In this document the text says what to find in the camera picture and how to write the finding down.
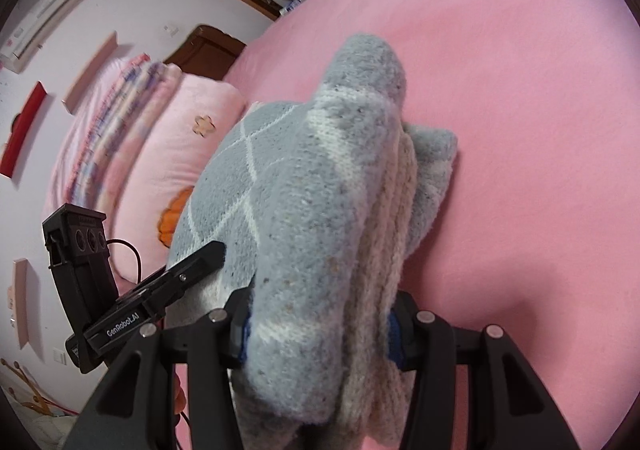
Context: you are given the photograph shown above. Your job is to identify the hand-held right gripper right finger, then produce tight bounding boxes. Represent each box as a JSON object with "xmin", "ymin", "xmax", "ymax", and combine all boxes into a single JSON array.
[{"xmin": 387, "ymin": 291, "xmax": 583, "ymax": 450}]

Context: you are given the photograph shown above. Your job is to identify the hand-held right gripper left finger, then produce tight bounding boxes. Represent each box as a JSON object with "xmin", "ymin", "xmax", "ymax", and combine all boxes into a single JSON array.
[{"xmin": 62, "ymin": 287, "xmax": 251, "ymax": 450}]

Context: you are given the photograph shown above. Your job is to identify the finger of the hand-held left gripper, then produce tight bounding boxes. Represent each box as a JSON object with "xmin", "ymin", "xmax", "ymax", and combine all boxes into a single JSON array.
[{"xmin": 142, "ymin": 240, "xmax": 227, "ymax": 311}]

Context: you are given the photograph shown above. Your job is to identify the grey beige diamond-pattern sweater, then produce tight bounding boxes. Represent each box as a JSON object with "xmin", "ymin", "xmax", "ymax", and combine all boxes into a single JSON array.
[{"xmin": 165, "ymin": 33, "xmax": 458, "ymax": 450}]

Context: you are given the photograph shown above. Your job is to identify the pink quilt with orange print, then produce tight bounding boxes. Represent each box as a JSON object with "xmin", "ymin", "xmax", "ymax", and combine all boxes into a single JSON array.
[{"xmin": 107, "ymin": 74, "xmax": 248, "ymax": 291}]

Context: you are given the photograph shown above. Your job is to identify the striped pastel folded blanket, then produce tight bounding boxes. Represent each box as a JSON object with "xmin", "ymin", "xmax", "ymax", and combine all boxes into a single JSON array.
[{"xmin": 65, "ymin": 60, "xmax": 183, "ymax": 211}]

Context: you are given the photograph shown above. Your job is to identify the brown wooden headboard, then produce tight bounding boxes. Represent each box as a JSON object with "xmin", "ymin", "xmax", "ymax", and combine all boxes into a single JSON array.
[{"xmin": 164, "ymin": 24, "xmax": 248, "ymax": 80}]

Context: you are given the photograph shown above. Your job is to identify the pink bed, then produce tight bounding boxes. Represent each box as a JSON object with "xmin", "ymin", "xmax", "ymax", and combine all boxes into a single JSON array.
[{"xmin": 220, "ymin": 0, "xmax": 640, "ymax": 450}]

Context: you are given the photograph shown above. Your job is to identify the white air conditioner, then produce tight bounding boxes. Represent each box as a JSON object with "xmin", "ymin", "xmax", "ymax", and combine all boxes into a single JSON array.
[{"xmin": 0, "ymin": 0, "xmax": 99, "ymax": 73}]

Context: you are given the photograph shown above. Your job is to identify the black cable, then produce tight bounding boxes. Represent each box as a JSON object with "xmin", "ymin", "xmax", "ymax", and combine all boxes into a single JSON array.
[{"xmin": 106, "ymin": 239, "xmax": 143, "ymax": 283}]

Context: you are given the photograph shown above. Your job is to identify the pink wall shelf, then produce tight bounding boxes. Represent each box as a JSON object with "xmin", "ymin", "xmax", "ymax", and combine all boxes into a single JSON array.
[
  {"xmin": 12, "ymin": 257, "xmax": 31, "ymax": 351},
  {"xmin": 62, "ymin": 31, "xmax": 120, "ymax": 113}
]

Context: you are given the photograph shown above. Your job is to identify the wooden wall decoration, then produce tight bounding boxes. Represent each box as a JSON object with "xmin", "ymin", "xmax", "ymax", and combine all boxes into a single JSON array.
[{"xmin": 0, "ymin": 357, "xmax": 51, "ymax": 416}]

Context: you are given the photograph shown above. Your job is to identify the red wall shelf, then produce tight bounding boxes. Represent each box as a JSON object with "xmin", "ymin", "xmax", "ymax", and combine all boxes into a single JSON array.
[{"xmin": 0, "ymin": 81, "xmax": 55, "ymax": 179}]

